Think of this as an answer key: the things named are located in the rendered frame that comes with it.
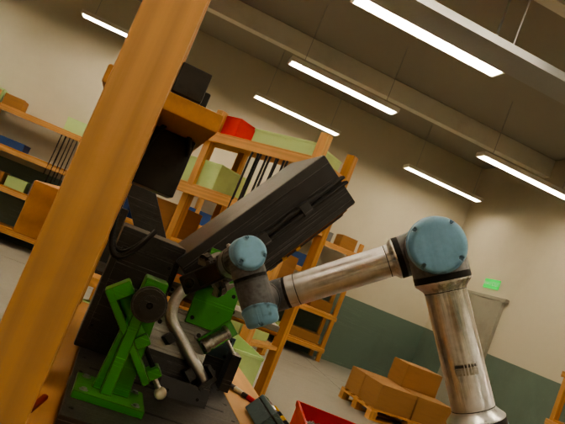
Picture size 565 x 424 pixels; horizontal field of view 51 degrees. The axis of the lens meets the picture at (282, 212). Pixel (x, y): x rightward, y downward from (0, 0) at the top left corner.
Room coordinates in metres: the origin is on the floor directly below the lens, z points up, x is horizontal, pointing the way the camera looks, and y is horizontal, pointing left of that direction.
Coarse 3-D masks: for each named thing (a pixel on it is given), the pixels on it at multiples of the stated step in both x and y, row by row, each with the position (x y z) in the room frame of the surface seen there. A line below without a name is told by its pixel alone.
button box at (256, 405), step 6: (264, 396) 1.62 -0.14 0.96; (252, 402) 1.63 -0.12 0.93; (258, 402) 1.61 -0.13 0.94; (264, 402) 1.59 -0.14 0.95; (246, 408) 1.62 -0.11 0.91; (252, 408) 1.60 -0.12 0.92; (258, 408) 1.57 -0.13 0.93; (264, 408) 1.55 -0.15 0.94; (270, 408) 1.54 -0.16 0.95; (252, 414) 1.56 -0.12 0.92; (258, 414) 1.54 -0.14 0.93; (264, 414) 1.52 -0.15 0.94; (270, 414) 1.51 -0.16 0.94; (276, 414) 1.50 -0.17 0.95; (252, 420) 1.54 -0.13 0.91; (258, 420) 1.51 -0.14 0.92; (264, 420) 1.50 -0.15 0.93; (270, 420) 1.50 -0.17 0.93; (276, 420) 1.50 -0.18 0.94
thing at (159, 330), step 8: (184, 312) 1.57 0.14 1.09; (160, 320) 1.55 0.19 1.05; (184, 320) 1.57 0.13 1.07; (160, 328) 1.55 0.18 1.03; (184, 328) 1.57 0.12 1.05; (192, 328) 1.58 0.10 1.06; (200, 328) 1.58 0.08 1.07; (152, 336) 1.54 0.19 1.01; (160, 336) 1.55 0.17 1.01; (192, 336) 1.57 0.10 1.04; (200, 336) 1.57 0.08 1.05; (152, 344) 1.53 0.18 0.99; (160, 344) 1.55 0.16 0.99; (176, 344) 1.55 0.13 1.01; (192, 344) 1.57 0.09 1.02; (168, 352) 1.55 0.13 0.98; (176, 352) 1.55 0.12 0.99; (200, 352) 1.57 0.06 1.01; (200, 360) 1.57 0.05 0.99
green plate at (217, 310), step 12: (204, 288) 1.58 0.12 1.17; (192, 300) 1.57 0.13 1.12; (204, 300) 1.58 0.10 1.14; (216, 300) 1.59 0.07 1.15; (228, 300) 1.60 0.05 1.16; (192, 312) 1.56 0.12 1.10; (204, 312) 1.57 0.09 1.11; (216, 312) 1.58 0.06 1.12; (228, 312) 1.59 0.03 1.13; (192, 324) 1.56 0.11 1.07; (204, 324) 1.57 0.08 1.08; (216, 324) 1.58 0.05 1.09
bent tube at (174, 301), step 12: (180, 288) 1.53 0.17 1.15; (168, 300) 1.52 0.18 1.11; (180, 300) 1.53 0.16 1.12; (168, 312) 1.51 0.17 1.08; (168, 324) 1.51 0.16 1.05; (180, 336) 1.51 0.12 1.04; (180, 348) 1.51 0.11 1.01; (192, 348) 1.52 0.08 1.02; (192, 360) 1.51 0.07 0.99; (204, 372) 1.52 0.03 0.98
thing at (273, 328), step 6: (174, 282) 1.81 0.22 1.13; (174, 288) 1.68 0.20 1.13; (168, 294) 1.68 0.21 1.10; (192, 294) 1.69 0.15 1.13; (186, 300) 1.69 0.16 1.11; (234, 312) 1.72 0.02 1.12; (240, 312) 1.73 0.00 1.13; (234, 318) 1.72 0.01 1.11; (240, 318) 1.73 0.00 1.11; (270, 324) 1.75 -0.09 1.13; (276, 324) 1.79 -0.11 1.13; (264, 330) 1.75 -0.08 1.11; (270, 330) 1.75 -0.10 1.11; (276, 330) 1.76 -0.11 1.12
